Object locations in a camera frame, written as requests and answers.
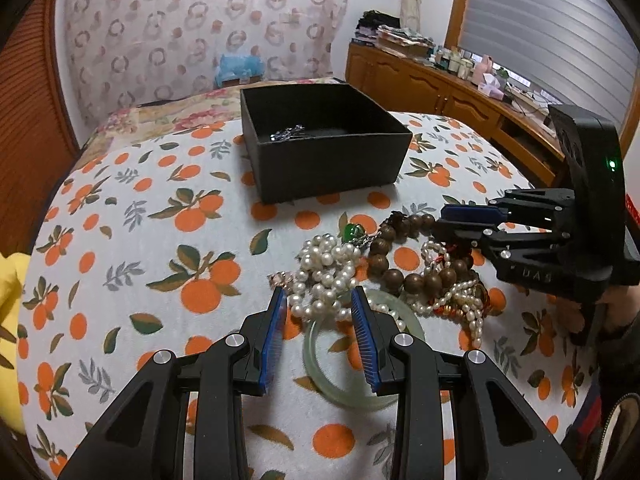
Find wooden window frame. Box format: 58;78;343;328
445;0;473;48

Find orange fruit print blanket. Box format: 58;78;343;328
17;110;601;480

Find yellow plush toy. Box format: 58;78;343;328
0;252;33;433

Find small pearl bracelet bundle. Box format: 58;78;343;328
415;240;493;351

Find floral quilt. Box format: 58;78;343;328
82;77;346;148

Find dark folded clothes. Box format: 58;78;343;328
356;10;401;41

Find wooden louvre door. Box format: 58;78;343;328
0;0;81;256

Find white pearl necklace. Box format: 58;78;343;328
290;234;373;321

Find blue gauze bundle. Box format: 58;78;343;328
214;54;268;86

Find silver jewelry piece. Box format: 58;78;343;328
270;124;308;142

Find pink tissue box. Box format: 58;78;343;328
477;74;506;98

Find brown wooden bead bracelet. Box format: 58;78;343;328
367;211;473;296

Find white power strip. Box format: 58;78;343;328
505;82;551;111

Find green gem pendant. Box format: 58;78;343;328
341;222;381;248

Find person's dark clothing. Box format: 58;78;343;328
560;375;640;480

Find wooden cabinet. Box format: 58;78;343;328
345;42;571;188

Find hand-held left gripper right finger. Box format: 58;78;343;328
350;285;583;480

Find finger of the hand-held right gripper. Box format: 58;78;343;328
431;219;572;262
440;187;577;233

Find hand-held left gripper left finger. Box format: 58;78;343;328
57;286;290;480

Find grey window blind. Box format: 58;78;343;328
457;0;640;133

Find stack of light folded fabrics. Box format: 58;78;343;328
375;25;433;58

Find circle print curtain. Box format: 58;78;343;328
55;0;353;128

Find pale green jade bangle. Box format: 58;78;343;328
302;294;426;412

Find row of cosmetic bottles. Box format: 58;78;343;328
432;45;476;78

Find black jewelry box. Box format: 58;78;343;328
240;81;414;206

